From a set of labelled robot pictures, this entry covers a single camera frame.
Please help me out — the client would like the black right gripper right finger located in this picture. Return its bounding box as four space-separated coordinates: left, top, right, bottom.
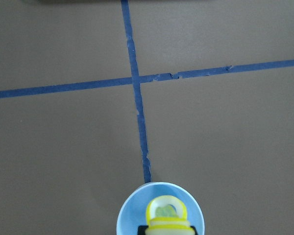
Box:
187 225 198 235

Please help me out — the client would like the light blue paper cup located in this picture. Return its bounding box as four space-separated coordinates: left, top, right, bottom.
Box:
116 182 205 235

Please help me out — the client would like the yellow lemon half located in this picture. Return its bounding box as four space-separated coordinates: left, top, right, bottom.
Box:
146 195 191 235

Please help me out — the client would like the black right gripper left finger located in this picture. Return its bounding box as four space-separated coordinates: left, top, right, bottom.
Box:
137 225 148 235

